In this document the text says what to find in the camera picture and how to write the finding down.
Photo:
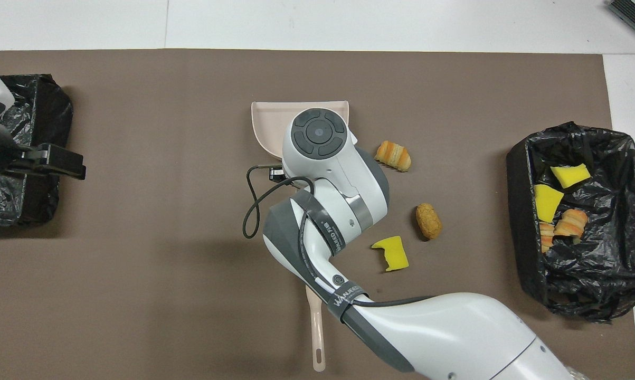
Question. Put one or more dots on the beige brush with black bristles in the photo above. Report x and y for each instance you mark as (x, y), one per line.
(317, 338)

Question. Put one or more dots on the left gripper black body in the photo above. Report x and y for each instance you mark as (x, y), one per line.
(0, 153)

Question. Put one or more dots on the beige plastic dustpan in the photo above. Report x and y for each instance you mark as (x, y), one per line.
(267, 121)

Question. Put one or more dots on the brown table mat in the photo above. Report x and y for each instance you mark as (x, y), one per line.
(138, 295)

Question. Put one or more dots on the black bag lined bin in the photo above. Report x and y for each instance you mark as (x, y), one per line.
(48, 206)
(602, 274)

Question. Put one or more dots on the brown toy bread roll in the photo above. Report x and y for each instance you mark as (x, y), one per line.
(428, 221)

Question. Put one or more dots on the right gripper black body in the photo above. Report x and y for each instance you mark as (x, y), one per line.
(277, 173)

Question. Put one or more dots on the orange striped toy croissant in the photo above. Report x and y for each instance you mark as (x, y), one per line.
(394, 156)
(570, 224)

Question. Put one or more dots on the yellow sponge piece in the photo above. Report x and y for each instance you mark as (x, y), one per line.
(395, 254)
(547, 203)
(570, 176)

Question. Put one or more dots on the toy pastry with pale underside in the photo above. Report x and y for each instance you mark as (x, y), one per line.
(547, 237)

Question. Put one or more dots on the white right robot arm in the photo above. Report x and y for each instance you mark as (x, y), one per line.
(338, 174)

